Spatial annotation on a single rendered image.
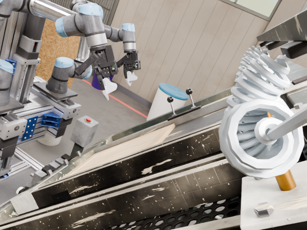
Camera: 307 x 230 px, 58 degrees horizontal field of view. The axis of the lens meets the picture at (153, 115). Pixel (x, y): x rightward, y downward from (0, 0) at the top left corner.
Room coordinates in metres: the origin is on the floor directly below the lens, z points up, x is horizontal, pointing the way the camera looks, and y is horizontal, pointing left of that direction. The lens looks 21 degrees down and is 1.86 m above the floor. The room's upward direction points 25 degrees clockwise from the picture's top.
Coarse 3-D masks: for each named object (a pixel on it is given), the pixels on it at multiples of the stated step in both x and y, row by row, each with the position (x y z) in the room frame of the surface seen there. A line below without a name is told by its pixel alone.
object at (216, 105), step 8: (232, 96) 1.39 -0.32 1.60; (208, 104) 1.44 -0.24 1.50; (216, 104) 1.40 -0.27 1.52; (224, 104) 1.39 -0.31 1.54; (192, 112) 1.42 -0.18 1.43; (200, 112) 1.41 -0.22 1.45; (208, 112) 1.40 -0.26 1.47; (176, 120) 1.43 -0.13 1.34; (184, 120) 1.42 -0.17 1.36; (152, 128) 1.45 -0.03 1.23; (160, 128) 1.44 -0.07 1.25; (128, 136) 1.47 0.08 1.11; (136, 136) 1.46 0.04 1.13; (112, 144) 1.48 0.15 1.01; (96, 152) 1.49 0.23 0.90
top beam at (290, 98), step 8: (288, 64) 1.22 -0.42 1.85; (296, 64) 1.13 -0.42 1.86; (296, 72) 0.95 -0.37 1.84; (304, 72) 0.90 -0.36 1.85; (304, 88) 0.69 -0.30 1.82; (288, 96) 0.67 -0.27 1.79; (296, 96) 0.64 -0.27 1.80; (304, 96) 0.61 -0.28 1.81; (288, 104) 0.75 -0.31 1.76; (304, 128) 0.52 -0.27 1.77; (304, 136) 0.62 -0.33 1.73
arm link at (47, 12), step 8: (32, 0) 1.24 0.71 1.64; (40, 0) 1.25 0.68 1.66; (24, 8) 1.24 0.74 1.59; (32, 8) 1.24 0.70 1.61; (40, 8) 1.23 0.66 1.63; (48, 8) 1.22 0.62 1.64; (56, 8) 1.21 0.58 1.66; (64, 8) 1.22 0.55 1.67; (48, 16) 1.22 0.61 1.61; (56, 16) 1.20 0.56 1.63
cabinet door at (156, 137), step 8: (168, 128) 1.33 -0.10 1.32; (144, 136) 1.37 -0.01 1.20; (152, 136) 1.30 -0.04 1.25; (160, 136) 1.20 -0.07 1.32; (120, 144) 1.43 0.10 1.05; (128, 144) 1.35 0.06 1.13; (136, 144) 1.26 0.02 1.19; (144, 144) 1.18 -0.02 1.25; (152, 144) 1.10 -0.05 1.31; (104, 152) 1.39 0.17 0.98; (112, 152) 1.29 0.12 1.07; (120, 152) 1.21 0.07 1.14; (128, 152) 1.14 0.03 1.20; (88, 160) 1.34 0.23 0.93; (96, 160) 1.26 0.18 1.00; (104, 160) 1.18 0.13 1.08; (80, 168) 1.21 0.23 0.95; (88, 168) 1.13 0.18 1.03; (64, 176) 1.16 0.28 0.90
